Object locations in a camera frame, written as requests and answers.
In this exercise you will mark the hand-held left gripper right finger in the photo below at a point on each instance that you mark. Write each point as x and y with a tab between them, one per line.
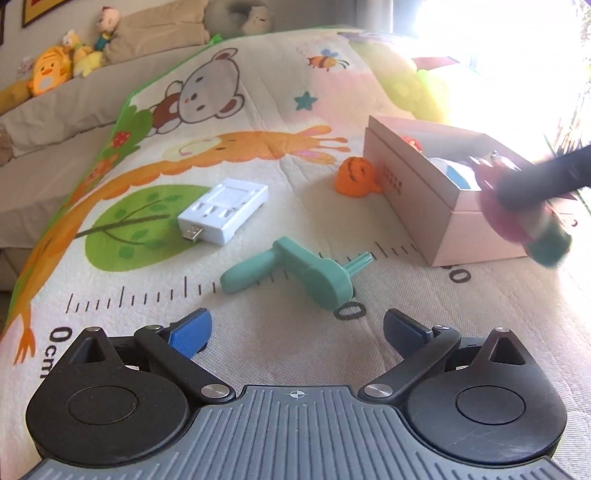
400	326

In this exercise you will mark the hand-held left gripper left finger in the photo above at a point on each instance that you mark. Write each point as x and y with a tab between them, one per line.
191	333

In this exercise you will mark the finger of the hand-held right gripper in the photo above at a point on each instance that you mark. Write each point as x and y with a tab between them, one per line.
545	180

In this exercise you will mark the blue tissue packet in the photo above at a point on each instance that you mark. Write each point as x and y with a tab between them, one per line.
457	175

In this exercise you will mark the pink cardboard box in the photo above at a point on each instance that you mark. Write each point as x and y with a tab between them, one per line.
415	207

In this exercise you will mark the printed cartoon play mat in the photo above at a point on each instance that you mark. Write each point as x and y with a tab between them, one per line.
138	277

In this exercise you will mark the white battery charger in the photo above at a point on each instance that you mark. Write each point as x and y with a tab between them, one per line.
226	207

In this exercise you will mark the orange pumpkin toy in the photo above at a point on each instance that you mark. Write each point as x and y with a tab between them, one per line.
355	177

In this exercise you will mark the beige sofa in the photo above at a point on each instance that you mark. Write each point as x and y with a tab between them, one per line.
60	120

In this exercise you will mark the yellow plush toy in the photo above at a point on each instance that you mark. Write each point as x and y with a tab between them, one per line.
90	63

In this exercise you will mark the yellow tiger plush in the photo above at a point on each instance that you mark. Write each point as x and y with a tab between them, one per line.
48	74

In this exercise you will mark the long yellow plush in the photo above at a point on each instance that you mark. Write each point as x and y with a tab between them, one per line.
14	94

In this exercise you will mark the beige pillow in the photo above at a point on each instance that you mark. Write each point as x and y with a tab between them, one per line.
157	27

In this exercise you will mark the small duck plush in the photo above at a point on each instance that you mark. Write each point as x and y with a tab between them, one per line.
74	44

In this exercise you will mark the pink-faced doll plush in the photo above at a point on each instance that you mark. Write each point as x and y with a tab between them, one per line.
107	25

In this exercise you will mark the grey animal neck pillow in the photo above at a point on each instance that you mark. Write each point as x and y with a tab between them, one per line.
254	18

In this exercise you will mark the small framed wall picture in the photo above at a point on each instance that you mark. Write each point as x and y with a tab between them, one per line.
46	10

